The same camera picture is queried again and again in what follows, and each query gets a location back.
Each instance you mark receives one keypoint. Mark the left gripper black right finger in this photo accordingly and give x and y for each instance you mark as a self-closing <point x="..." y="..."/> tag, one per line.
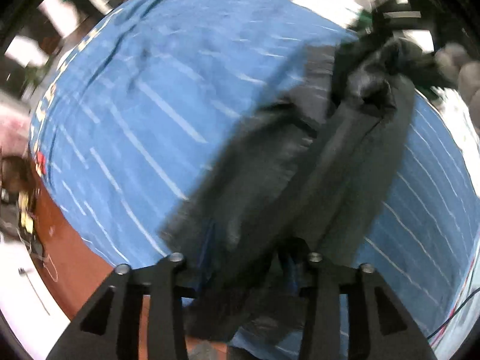
<point x="380" y="327"/>

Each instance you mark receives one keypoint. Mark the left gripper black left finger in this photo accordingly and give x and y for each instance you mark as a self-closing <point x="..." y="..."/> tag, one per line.
<point x="108" y="325"/>

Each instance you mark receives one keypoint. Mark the black leather jacket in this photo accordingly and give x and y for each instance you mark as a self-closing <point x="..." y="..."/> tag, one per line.
<point x="307" y="172"/>

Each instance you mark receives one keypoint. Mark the dark green folded garment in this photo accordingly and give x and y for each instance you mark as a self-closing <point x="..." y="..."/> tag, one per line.
<point x="363" y="24"/>

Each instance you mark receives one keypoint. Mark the blue striped plaid bed sheet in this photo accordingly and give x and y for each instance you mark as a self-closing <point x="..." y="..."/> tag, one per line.
<point x="139" y="109"/>

